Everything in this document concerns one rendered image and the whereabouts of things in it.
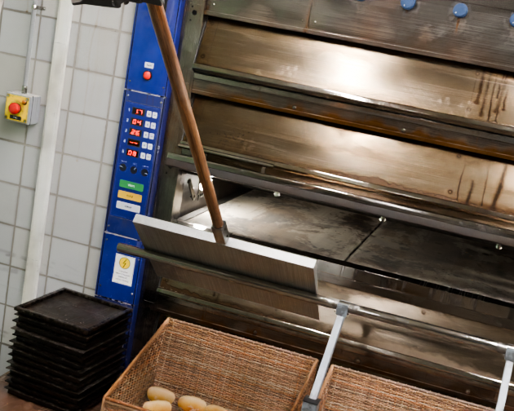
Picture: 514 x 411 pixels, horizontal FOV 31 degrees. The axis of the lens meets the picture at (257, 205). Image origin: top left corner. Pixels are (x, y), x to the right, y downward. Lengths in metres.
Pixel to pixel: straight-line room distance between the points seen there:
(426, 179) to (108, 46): 1.16
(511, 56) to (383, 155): 0.49
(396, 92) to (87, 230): 1.20
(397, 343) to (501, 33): 1.03
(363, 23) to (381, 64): 0.14
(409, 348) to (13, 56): 1.70
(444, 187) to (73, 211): 1.30
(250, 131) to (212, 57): 0.27
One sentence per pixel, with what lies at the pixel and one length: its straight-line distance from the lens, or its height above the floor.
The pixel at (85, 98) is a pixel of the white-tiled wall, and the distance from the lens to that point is 3.24.
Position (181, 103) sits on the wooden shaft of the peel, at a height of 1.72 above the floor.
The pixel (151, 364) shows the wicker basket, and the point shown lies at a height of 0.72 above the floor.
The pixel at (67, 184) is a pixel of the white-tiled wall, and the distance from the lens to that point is 3.31.
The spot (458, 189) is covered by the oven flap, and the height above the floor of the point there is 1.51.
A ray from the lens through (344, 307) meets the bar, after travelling 2.63.
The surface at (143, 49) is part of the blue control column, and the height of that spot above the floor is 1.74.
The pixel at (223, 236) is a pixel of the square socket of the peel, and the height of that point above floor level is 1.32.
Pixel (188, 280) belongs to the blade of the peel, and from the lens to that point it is 2.91.
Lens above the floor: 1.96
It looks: 12 degrees down
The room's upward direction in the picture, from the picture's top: 10 degrees clockwise
